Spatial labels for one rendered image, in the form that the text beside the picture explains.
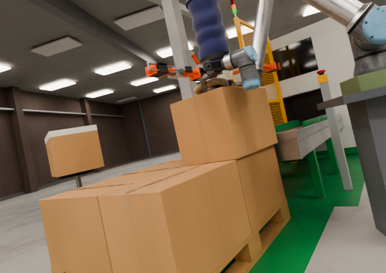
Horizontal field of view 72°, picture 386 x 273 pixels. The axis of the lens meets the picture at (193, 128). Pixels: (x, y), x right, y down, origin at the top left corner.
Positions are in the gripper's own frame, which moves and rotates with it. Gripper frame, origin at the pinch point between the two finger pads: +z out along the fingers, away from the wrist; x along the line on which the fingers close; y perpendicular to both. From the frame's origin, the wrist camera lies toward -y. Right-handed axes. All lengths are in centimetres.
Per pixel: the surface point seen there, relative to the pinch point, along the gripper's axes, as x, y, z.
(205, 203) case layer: -65, -39, -17
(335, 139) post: -63, 118, -46
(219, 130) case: -35.9, -4.4, -10.4
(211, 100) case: -18.2, -4.4, -9.1
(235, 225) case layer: -83, -19, -17
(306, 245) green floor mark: -107, 16, -37
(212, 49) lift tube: 16.3, 17.9, -4.9
